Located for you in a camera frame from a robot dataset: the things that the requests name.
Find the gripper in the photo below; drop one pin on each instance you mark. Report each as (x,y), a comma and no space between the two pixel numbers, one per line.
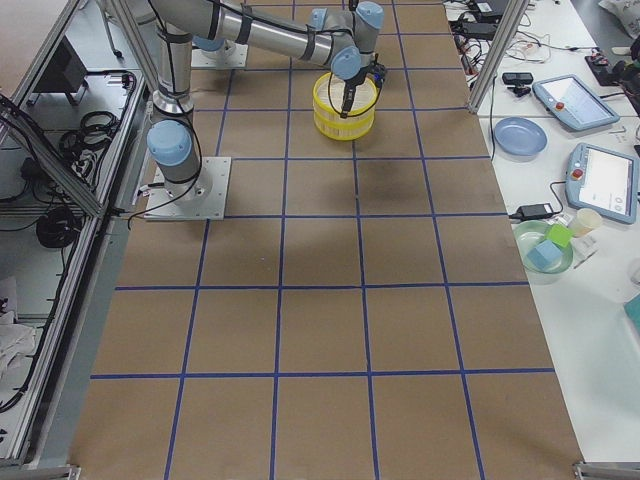
(351,83)

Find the yellow steamer top layer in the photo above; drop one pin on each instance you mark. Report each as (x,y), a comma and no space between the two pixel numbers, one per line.
(334,100)

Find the yellow steamer layer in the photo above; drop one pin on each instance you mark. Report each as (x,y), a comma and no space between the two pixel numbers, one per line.
(343,129)
(334,100)

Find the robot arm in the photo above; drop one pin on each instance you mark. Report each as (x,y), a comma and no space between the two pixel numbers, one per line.
(342,41)
(171,139)

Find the yellow steamer bottom layer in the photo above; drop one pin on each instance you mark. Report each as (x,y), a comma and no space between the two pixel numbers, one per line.
(343,129)

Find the blue plate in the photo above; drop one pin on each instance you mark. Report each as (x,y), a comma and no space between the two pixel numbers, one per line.
(520,137)

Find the black power adapter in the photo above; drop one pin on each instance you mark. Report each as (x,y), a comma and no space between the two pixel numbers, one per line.
(538,211)

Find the teach pendant far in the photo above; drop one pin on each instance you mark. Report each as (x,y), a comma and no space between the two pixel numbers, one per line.
(573,103)

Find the teach pendant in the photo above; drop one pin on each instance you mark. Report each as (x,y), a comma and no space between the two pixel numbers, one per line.
(573,103)
(603,180)

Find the green foam block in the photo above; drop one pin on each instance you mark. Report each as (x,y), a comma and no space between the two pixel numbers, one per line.
(559,235)

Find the green bowl with blocks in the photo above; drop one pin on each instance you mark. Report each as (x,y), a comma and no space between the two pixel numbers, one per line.
(530,233)

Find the blue foam block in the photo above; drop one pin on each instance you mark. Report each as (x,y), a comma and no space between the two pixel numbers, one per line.
(544,255)

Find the teach pendant near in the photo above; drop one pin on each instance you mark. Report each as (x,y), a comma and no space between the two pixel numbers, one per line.
(603,180)

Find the paper cup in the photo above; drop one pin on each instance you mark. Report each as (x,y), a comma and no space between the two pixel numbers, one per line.
(585,221)

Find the white crumpled cloth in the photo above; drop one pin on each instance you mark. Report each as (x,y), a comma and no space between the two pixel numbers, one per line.
(17,341)

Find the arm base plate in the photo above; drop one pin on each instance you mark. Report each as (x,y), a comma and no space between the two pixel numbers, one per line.
(205,200)
(230,56)

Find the aluminium frame post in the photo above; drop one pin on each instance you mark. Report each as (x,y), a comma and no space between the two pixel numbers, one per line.
(506,30)

